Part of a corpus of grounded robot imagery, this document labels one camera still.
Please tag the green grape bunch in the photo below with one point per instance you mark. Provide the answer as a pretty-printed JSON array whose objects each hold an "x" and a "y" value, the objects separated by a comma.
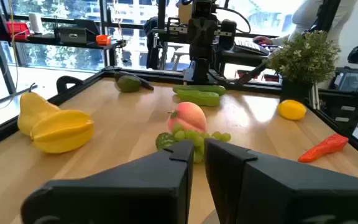
[{"x": 194, "y": 138}]

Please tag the small orange object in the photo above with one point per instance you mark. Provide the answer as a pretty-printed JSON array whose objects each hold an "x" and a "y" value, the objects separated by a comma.
[{"x": 103, "y": 40}]

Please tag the person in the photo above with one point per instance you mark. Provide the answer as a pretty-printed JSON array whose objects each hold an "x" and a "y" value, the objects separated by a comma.
[{"x": 309, "y": 15}]

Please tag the potted green plant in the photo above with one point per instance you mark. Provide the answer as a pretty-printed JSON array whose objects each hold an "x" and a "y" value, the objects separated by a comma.
[{"x": 303, "y": 59}]

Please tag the black keyboard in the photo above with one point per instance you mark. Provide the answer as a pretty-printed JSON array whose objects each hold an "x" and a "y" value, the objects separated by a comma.
[{"x": 250, "y": 46}]

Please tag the orange carrot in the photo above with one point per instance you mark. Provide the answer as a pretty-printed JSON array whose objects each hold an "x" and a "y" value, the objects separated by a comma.
[{"x": 325, "y": 147}]

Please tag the smooth dark green cucumber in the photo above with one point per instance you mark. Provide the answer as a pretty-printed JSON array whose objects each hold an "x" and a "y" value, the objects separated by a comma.
[{"x": 210, "y": 89}]

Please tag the yellow starfruit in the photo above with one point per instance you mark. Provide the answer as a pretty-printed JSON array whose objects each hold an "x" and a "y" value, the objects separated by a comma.
[{"x": 61, "y": 130}]

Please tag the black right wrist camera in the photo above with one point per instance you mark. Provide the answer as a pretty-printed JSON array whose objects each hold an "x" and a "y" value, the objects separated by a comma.
[{"x": 203, "y": 8}]

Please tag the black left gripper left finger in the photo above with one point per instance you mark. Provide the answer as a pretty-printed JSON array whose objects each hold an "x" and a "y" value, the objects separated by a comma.
[{"x": 120, "y": 186}]

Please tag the white roll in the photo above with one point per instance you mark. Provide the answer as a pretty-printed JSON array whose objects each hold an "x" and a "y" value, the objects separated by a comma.
[{"x": 36, "y": 22}]

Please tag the dark hanging jacket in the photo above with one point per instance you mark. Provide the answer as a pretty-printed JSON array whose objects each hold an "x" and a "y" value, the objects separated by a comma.
[{"x": 154, "y": 43}]

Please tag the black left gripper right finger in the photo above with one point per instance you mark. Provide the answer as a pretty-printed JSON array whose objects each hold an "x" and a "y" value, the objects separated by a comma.
[{"x": 291, "y": 193}]

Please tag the red box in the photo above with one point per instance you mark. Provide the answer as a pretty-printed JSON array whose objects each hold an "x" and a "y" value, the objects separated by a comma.
[{"x": 17, "y": 30}]

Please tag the black case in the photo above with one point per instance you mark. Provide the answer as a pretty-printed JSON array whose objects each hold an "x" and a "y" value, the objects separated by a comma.
[{"x": 70, "y": 35}]

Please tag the yellow pear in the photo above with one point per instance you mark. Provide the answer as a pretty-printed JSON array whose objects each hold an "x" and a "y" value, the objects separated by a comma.
[{"x": 33, "y": 109}]

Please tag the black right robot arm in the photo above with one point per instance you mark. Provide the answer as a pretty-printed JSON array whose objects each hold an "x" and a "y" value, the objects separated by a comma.
[{"x": 201, "y": 71}]

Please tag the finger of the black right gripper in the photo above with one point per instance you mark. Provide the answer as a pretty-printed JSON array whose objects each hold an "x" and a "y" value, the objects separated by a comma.
[
  {"x": 195, "y": 45},
  {"x": 209, "y": 45}
]

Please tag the person's hand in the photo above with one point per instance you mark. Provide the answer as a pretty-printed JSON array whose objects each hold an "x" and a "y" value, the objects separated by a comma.
[{"x": 261, "y": 40}]

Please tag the bumpy light green cucumber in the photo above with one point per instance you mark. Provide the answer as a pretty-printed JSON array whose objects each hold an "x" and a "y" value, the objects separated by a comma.
[{"x": 199, "y": 99}]

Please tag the pink peach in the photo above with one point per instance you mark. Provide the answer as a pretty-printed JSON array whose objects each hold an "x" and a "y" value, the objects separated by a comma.
[{"x": 190, "y": 116}]

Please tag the yellow lemon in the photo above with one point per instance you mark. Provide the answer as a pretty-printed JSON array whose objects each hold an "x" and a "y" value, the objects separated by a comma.
[{"x": 291, "y": 109}]

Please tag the purple sweet potato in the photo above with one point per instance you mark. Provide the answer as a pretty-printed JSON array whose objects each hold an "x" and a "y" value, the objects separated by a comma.
[{"x": 147, "y": 84}]

